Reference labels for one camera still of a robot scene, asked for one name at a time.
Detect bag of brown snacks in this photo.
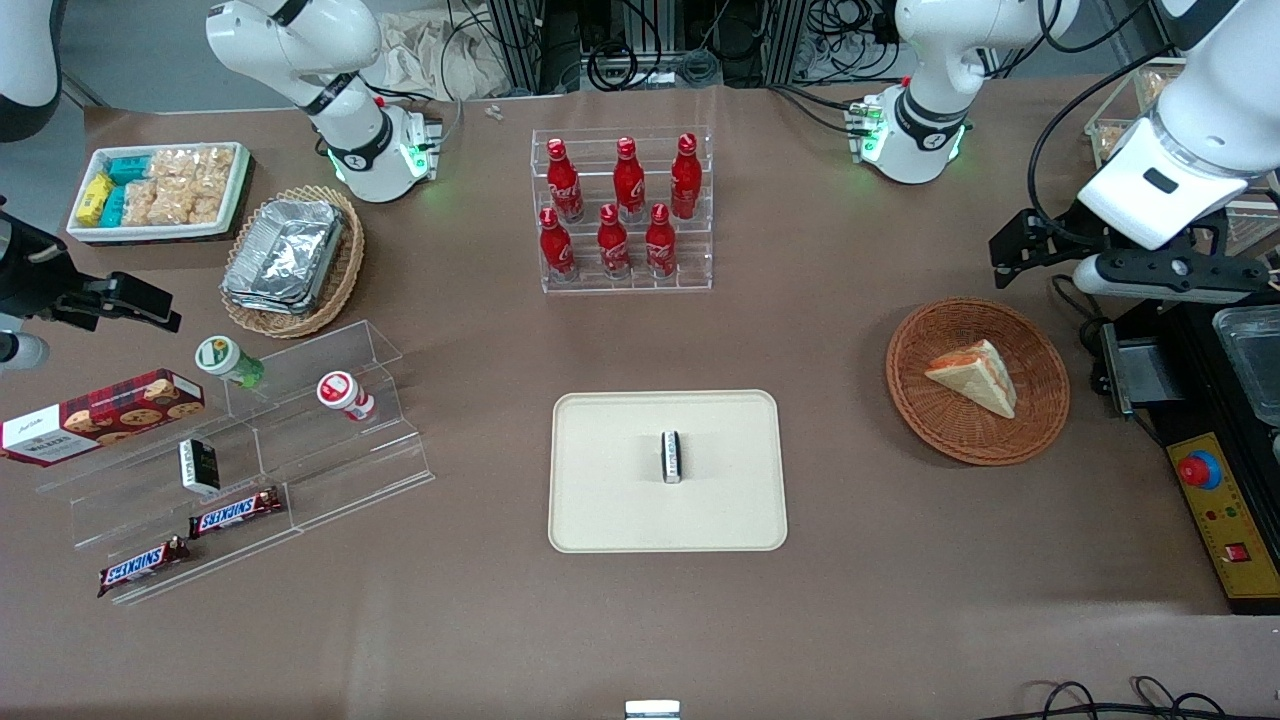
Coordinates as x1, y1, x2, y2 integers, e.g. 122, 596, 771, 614
1095, 65, 1189, 169

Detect red tartan cookie box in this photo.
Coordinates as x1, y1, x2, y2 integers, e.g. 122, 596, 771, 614
0, 369, 207, 468

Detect clear bag of crackers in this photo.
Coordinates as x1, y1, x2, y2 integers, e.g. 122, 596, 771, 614
148, 147, 237, 191
155, 182, 227, 227
121, 179, 163, 228

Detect coiled black cable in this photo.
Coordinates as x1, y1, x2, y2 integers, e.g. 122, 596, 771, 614
586, 42, 643, 93

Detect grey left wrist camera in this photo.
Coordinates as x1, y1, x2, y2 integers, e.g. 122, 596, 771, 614
1072, 250, 1273, 305

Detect crumpled beige cloth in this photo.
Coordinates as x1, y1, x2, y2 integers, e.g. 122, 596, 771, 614
372, 12, 513, 102

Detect yellow black control box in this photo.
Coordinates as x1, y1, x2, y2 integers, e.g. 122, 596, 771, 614
1166, 432, 1280, 615

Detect red cola bottle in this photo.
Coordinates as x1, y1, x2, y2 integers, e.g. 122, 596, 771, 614
644, 203, 679, 280
612, 136, 647, 224
596, 204, 632, 281
670, 133, 703, 222
546, 138, 585, 224
539, 207, 578, 284

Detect black floor cables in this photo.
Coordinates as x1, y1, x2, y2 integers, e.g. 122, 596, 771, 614
985, 676, 1280, 720

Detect green capped small bottle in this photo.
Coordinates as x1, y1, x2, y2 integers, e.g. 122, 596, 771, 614
194, 336, 267, 391

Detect Snickers chocolate bar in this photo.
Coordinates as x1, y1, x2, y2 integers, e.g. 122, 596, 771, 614
96, 537, 192, 599
188, 487, 285, 541

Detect clear acrylic stepped shelf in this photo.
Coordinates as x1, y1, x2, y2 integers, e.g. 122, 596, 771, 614
35, 320, 437, 608

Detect grey metal bracket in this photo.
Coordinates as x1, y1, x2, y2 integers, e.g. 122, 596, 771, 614
1099, 324, 1187, 418

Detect black machine base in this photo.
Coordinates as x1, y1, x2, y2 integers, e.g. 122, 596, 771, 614
1090, 298, 1280, 471

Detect red capped small bottle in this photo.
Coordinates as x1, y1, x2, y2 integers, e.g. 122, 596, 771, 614
316, 371, 378, 423

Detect beige rectangular tray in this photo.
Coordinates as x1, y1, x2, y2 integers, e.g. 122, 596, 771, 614
548, 390, 789, 554

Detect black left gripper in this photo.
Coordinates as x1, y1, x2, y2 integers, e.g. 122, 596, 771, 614
989, 198, 1231, 292

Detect stacked aluminium foil trays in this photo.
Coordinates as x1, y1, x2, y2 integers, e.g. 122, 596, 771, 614
221, 198, 347, 317

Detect red emergency stop button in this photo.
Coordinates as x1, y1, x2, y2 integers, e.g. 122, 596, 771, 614
1177, 451, 1224, 492

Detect white rectangular snack bin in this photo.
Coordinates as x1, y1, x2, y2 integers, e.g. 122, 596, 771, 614
66, 142, 252, 247

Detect triangular sandwich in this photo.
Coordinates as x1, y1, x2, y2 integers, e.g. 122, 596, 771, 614
924, 339, 1019, 420

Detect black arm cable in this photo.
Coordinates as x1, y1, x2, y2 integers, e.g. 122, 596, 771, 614
1027, 45, 1201, 253

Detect oval light wicker basket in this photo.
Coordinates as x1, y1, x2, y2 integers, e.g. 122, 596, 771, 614
219, 185, 366, 341

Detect round brown wicker basket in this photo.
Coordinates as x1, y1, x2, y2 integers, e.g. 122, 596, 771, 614
886, 297, 1071, 467

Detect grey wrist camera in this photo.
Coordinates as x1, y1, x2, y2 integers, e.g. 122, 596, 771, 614
0, 333, 49, 373
1072, 250, 1273, 305

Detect small black carton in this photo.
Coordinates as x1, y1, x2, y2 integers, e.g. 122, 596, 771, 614
178, 438, 222, 498

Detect clear plastic container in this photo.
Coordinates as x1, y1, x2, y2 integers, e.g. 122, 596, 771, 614
1212, 306, 1280, 428

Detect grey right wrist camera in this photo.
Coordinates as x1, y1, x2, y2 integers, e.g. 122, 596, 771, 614
0, 333, 49, 373

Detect yellow snack packet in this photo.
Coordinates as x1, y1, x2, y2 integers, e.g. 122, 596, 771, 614
76, 172, 115, 227

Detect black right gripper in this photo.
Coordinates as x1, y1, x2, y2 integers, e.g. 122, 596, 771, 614
0, 212, 184, 334

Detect aluminium frame post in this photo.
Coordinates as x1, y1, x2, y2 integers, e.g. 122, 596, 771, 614
488, 0, 563, 97
765, 0, 813, 89

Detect clear acrylic bottle rack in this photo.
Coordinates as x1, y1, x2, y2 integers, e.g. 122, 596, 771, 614
531, 126, 715, 296

